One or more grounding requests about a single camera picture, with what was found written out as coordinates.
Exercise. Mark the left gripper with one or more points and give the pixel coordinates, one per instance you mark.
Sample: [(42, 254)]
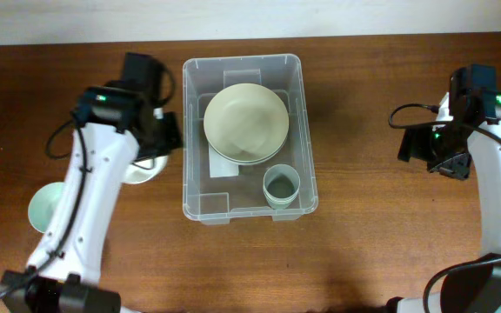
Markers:
[(175, 136)]

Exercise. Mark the white small bowl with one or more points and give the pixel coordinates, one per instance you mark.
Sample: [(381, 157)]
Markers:
[(144, 171)]

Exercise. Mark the cream white bowl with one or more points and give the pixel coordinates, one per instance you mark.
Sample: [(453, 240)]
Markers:
[(246, 106)]

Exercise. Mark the grey translucent cup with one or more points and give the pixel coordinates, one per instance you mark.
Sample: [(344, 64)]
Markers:
[(281, 180)]

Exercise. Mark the cream white cup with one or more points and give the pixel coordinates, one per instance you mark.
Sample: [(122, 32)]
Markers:
[(279, 203)]

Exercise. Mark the small teal bowl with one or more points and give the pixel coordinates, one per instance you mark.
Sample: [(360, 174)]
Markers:
[(43, 204)]

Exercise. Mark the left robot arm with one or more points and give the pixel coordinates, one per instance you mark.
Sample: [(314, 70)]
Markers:
[(115, 128)]

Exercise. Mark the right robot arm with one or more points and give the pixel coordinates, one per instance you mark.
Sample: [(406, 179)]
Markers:
[(474, 286)]

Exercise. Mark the beige bowl in container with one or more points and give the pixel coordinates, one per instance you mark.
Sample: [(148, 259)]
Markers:
[(246, 147)]

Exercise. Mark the clear plastic storage container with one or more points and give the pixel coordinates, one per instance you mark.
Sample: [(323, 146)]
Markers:
[(219, 200)]

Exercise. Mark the white paper label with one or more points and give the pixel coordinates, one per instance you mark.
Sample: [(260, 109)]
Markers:
[(220, 166)]

